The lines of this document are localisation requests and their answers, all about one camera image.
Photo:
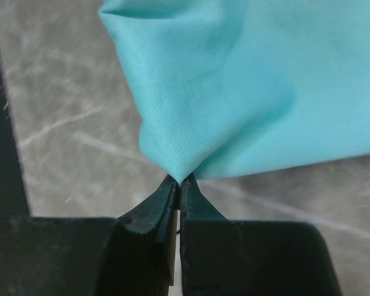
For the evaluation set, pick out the teal t shirt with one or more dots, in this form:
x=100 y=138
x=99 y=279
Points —
x=233 y=88

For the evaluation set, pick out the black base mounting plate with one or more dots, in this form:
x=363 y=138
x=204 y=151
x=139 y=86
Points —
x=13 y=198

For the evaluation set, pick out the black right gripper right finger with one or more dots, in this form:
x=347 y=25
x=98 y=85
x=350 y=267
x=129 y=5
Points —
x=227 y=257

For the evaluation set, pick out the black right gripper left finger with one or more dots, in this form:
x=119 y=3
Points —
x=130 y=255

